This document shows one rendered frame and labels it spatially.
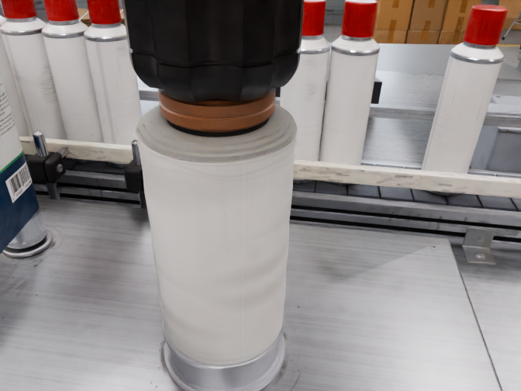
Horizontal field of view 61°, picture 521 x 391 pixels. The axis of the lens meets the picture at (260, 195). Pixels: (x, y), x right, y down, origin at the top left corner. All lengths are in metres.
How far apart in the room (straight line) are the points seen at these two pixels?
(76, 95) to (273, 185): 0.39
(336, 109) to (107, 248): 0.28
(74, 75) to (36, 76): 0.05
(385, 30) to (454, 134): 3.43
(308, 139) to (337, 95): 0.06
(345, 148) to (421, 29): 3.54
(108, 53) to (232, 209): 0.35
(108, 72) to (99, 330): 0.29
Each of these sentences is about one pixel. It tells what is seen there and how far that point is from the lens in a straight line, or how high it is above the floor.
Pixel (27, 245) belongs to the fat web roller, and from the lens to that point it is 0.47.
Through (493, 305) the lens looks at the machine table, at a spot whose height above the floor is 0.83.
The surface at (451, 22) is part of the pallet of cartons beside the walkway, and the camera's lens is 4.12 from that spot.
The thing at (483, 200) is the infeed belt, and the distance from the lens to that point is 0.58.
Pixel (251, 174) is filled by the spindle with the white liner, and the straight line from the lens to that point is 0.21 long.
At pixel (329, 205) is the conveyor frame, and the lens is 0.52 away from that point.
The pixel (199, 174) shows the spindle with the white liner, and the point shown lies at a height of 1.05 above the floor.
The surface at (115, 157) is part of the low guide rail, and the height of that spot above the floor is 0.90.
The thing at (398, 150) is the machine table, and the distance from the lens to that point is 0.78.
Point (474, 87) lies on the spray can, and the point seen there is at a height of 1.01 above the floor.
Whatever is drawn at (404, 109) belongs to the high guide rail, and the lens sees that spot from 0.57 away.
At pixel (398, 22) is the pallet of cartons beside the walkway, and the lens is 3.95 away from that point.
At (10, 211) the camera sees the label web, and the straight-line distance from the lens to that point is 0.42.
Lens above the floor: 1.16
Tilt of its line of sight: 32 degrees down
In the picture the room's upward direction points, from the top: 2 degrees clockwise
